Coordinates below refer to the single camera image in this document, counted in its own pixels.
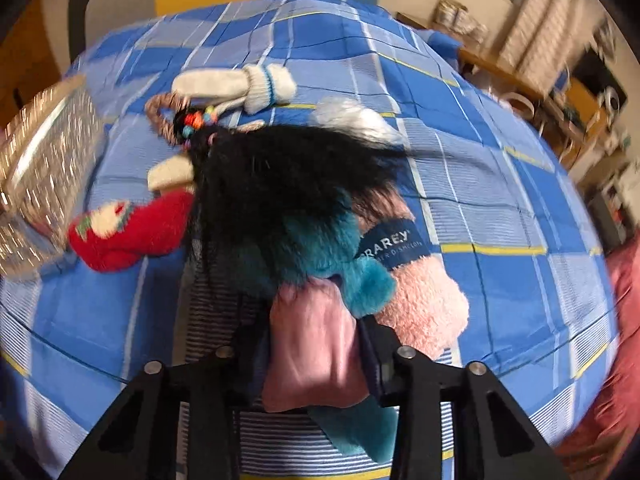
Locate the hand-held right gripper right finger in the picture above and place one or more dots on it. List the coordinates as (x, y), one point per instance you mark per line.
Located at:
(381, 362)

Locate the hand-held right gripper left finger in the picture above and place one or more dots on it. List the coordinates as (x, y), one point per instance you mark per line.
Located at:
(245, 375)

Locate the pink satin pouch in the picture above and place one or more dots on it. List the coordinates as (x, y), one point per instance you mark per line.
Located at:
(310, 345)

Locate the black hair wig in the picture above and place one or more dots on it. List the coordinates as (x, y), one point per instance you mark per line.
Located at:
(280, 170)

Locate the white fluffy pompom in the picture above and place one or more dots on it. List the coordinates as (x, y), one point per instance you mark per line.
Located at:
(355, 117)

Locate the striped grey cloth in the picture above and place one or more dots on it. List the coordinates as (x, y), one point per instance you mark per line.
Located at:
(280, 435)

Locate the pink fluffy sock navy band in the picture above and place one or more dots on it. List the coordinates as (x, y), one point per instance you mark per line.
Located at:
(425, 305)

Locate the red fluffy sock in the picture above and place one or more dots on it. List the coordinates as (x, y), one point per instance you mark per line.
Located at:
(130, 240)

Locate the blue plaid bed sheet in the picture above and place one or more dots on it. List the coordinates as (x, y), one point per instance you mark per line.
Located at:
(500, 200)

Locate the cream sock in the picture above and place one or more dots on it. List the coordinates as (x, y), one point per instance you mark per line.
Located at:
(170, 175)

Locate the beige braided headband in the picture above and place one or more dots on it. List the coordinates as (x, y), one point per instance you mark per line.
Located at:
(160, 117)

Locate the white socks blue stripe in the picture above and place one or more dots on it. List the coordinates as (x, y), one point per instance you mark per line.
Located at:
(260, 87)

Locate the white round holder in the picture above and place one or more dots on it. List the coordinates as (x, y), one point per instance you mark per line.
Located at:
(519, 104)

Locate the wooden desk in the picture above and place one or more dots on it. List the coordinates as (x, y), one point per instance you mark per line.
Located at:
(495, 72)

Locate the blue pillow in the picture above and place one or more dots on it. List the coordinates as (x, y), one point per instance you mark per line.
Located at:
(442, 45)

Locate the black monitor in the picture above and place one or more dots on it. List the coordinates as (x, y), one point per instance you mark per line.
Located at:
(597, 77)

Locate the pale floral curtain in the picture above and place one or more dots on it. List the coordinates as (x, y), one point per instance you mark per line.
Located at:
(545, 25)

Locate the wooden wardrobe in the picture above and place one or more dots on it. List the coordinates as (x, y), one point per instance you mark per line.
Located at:
(25, 60)

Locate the black chair back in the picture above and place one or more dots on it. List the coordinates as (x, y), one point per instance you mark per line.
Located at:
(80, 15)

